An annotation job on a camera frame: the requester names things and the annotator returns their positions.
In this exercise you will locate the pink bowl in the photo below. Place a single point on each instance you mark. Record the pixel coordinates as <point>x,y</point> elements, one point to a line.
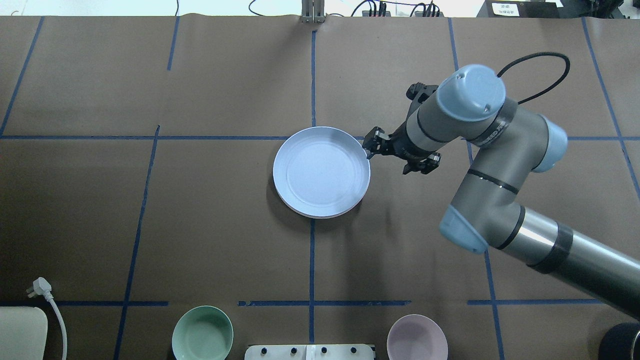
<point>416,337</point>

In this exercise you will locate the light blue plate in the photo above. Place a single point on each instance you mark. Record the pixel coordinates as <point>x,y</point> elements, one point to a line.
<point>321,164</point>

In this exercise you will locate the cream toaster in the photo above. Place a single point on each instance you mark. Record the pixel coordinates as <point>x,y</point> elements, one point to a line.
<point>23,333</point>

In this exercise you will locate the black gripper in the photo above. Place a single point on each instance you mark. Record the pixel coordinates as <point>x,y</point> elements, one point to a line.
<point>398,143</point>

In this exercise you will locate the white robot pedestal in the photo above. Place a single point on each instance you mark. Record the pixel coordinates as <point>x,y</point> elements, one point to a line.
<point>349,351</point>

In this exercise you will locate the black power box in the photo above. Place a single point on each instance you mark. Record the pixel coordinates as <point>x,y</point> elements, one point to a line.
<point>518,9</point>

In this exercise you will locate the aluminium frame post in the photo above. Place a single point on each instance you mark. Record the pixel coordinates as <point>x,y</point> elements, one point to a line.
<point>313,12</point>

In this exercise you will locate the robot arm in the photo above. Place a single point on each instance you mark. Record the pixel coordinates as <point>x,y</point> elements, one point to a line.
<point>512,143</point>

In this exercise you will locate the dark blue pot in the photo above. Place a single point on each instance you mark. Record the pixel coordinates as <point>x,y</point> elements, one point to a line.
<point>621,342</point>

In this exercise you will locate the green bowl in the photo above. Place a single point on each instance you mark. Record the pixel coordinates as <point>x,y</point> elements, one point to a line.
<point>203,333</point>

